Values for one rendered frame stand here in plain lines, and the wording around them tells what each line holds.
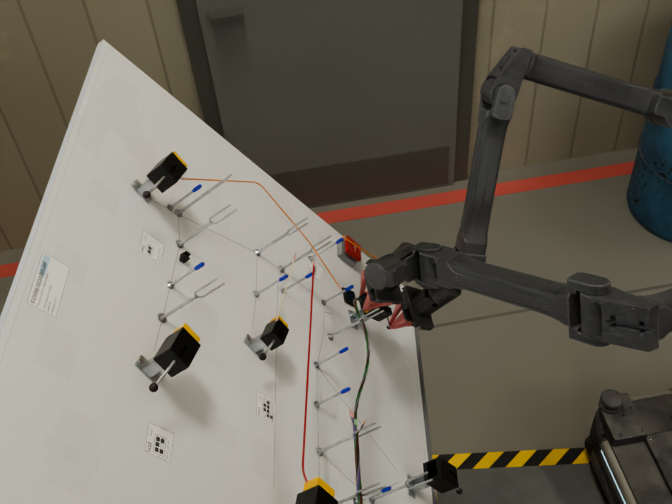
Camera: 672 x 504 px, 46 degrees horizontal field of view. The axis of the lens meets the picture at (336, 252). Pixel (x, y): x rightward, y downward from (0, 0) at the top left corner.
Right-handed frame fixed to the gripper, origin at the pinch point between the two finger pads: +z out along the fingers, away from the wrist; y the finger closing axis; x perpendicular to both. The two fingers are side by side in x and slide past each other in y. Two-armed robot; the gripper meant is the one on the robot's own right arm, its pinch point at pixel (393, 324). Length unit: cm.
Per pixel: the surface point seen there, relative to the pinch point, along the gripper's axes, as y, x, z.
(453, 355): -38, 101, 60
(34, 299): 21, -91, -13
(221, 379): 25, -55, -6
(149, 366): 28, -72, -11
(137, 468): 44, -74, -10
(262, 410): 29, -46, -4
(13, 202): -141, -29, 169
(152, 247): 3, -68, -9
